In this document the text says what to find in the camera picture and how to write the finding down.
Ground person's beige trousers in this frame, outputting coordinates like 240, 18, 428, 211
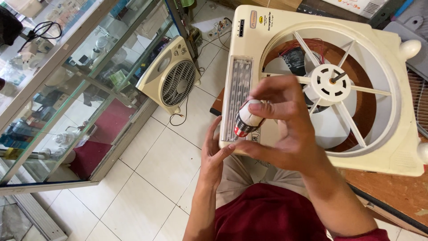
216, 154, 311, 209

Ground white printed carton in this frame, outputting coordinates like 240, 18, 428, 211
320, 0, 402, 19

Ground person's right hand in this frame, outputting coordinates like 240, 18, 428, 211
230, 75, 332, 177

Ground large cream rechargeable fan housing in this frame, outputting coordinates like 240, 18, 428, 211
219, 5, 426, 177

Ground black cable with adapter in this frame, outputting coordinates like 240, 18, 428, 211
17, 21, 63, 53

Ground brown cardboard box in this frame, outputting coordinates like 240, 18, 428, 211
247, 0, 303, 12

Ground thin black floor cable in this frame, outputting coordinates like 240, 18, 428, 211
169, 95, 190, 127

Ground white power strip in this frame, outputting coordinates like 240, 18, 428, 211
207, 18, 233, 43

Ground small beige box fan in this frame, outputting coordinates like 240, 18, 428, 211
136, 35, 202, 116

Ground glass display cabinet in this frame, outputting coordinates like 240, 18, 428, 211
0, 0, 183, 197

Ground metal fan grille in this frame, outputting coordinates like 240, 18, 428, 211
406, 66, 428, 138

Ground red wires bundle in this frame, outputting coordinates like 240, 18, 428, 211
280, 38, 326, 65

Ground person's red shirt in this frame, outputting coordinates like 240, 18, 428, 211
214, 182, 391, 241

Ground black battery pack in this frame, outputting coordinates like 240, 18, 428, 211
280, 46, 306, 73

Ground grey metal rail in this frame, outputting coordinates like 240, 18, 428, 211
0, 192, 68, 241

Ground black bag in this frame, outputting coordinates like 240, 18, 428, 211
0, 6, 25, 47

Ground person's left hand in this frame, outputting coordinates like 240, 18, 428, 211
200, 115, 237, 189

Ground grey plastic fan cover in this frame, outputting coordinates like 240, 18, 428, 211
384, 0, 428, 81

